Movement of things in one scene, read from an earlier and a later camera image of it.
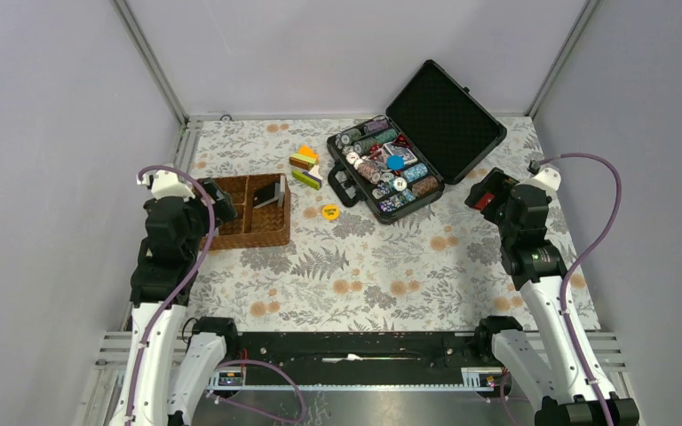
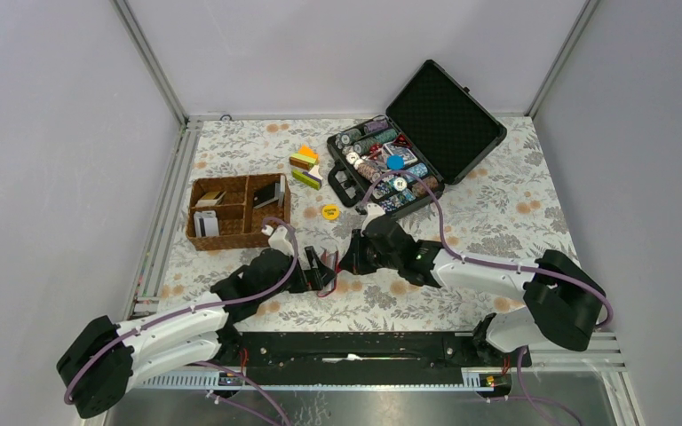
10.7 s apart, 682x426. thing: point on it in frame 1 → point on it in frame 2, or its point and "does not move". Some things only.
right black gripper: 495,182 → 353,262
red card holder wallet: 484,201 → 330,262
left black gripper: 222,207 → 313,279
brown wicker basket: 262,204 does not move
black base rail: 423,359 does not move
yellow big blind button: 330,211 does not move
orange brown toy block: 305,158 does not move
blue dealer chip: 395,162 does not move
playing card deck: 394,149 does not move
